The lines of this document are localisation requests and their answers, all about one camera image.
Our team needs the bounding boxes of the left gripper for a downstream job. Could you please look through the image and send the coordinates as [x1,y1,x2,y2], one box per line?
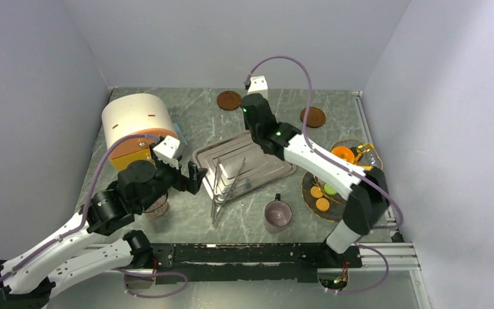
[137,142,207,211]

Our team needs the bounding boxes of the metal tongs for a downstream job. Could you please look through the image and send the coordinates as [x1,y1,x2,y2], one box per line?
[211,157,246,225]

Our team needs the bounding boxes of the orange biscuit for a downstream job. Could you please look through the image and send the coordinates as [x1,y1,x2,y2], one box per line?
[316,198,331,212]
[310,186,324,199]

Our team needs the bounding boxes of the orange biscuit front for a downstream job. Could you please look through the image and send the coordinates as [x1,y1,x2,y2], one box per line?
[316,198,331,212]

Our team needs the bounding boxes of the orange donut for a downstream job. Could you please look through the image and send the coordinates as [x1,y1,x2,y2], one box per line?
[331,145,356,164]

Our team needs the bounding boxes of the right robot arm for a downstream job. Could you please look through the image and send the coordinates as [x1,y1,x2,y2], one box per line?
[241,93,391,267]

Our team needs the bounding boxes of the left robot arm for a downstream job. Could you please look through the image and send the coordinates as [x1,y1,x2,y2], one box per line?
[0,160,207,308]

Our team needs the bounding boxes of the steel tray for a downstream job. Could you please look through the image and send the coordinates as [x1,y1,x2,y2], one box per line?
[192,131,297,200]

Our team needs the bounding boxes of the light blue object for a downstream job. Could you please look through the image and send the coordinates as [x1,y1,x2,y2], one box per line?
[173,123,188,147]

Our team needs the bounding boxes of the brown coaster far left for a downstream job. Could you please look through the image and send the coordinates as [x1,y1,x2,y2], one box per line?
[217,90,242,111]

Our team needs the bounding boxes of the brown coaster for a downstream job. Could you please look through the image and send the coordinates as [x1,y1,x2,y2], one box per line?
[217,90,242,111]
[300,107,326,128]

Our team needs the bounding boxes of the cream bread box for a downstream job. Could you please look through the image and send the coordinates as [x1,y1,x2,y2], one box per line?
[102,93,180,171]

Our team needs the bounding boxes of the purple mug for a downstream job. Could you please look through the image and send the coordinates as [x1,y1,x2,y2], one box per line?
[263,193,293,233]

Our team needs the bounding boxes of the brown coaster right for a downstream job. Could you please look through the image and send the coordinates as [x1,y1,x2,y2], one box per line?
[300,107,326,128]

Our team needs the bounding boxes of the small glass plate gold rim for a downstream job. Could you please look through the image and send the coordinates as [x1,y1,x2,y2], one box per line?
[331,138,383,171]

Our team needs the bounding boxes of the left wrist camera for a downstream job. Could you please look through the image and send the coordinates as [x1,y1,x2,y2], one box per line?
[151,135,181,170]

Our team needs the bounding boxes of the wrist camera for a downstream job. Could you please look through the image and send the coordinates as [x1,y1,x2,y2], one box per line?
[151,135,181,170]
[246,75,268,99]

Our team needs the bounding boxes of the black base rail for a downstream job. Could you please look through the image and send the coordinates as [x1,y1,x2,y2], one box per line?
[108,242,363,286]

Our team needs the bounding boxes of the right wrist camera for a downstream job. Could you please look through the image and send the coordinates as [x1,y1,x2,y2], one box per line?
[246,75,268,99]

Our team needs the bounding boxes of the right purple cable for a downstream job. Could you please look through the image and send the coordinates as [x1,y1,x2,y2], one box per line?
[244,55,405,296]

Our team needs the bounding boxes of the purple cable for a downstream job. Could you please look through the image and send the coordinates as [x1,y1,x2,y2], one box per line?
[0,133,190,309]
[244,55,405,296]

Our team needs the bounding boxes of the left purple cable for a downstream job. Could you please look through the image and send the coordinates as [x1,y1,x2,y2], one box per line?
[0,133,190,309]

